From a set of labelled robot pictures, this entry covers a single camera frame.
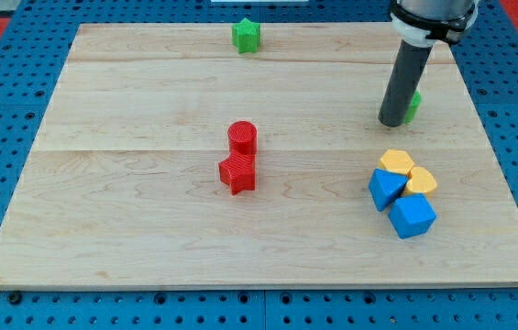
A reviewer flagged blue cube block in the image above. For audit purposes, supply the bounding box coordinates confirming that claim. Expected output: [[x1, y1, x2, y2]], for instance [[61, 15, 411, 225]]
[[389, 193, 437, 239]]

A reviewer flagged red star block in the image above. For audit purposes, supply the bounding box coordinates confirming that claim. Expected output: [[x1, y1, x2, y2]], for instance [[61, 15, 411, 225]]
[[218, 150, 256, 195]]

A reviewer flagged green cylinder block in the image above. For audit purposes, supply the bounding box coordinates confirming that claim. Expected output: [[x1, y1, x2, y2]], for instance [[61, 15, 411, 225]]
[[403, 91, 423, 124]]

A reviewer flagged light wooden board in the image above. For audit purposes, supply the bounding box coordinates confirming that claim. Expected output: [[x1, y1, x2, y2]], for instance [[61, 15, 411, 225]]
[[0, 23, 518, 292]]

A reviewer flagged green star block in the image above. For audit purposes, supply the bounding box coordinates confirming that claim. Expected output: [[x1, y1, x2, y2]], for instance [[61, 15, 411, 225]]
[[231, 18, 261, 53]]

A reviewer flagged yellow heart block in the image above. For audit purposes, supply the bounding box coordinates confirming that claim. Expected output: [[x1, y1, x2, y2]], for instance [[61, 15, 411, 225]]
[[402, 166, 438, 198]]

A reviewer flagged blue triangle block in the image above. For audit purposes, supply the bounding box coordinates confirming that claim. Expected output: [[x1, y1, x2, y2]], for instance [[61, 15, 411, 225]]
[[369, 169, 409, 212]]

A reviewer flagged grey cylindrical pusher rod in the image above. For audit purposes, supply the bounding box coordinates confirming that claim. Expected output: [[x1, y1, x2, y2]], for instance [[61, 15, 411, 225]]
[[378, 41, 432, 127]]

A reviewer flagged yellow hexagon block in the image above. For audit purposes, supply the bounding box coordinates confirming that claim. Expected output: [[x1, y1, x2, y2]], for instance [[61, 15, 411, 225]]
[[378, 148, 415, 176]]

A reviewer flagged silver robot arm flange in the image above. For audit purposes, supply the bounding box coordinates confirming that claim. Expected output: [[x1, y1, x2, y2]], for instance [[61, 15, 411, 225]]
[[389, 0, 479, 48]]

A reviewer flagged red cylinder block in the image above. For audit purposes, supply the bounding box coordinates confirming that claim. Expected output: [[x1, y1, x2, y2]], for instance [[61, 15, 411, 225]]
[[227, 121, 258, 155]]

